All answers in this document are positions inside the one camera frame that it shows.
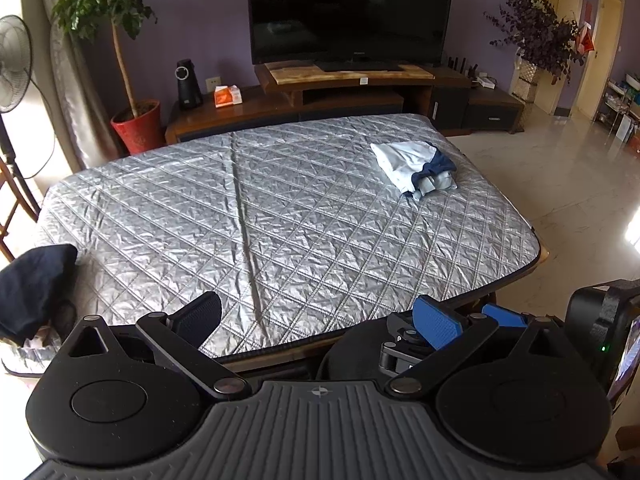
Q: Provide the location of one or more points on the wooden TV cabinet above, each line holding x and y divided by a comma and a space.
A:
297, 91

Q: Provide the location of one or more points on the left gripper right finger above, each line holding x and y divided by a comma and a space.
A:
436, 324

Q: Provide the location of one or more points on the black cylindrical speaker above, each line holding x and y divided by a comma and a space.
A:
189, 93

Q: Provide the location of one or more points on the dried purple flower plant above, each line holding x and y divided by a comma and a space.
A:
539, 35

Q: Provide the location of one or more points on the plant trunk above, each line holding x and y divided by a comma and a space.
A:
123, 71

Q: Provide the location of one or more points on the silver quilted table cover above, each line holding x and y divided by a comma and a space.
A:
295, 227

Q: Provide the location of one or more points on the white wall socket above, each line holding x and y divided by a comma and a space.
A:
212, 83

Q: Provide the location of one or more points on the metal storage rack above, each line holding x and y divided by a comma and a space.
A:
618, 109

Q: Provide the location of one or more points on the dark navy folded garment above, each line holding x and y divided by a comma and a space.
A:
34, 291

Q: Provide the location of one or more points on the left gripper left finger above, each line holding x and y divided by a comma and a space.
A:
197, 320

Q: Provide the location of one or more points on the red plant pot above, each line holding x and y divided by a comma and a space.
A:
142, 133

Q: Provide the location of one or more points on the beige curtain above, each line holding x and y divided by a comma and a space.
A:
76, 111

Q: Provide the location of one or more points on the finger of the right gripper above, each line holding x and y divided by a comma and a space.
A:
505, 317

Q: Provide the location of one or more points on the wooden chair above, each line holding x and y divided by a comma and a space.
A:
19, 201

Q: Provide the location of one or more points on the blue raglan graphic shirt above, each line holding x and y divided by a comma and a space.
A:
416, 169

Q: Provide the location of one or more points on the white woven vase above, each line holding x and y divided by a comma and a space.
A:
527, 79

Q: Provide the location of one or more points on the orange white tissue box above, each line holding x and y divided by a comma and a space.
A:
227, 96

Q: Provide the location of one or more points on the black flat screen television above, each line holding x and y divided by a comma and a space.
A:
348, 33

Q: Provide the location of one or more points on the black standing fan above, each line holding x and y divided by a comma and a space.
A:
16, 76

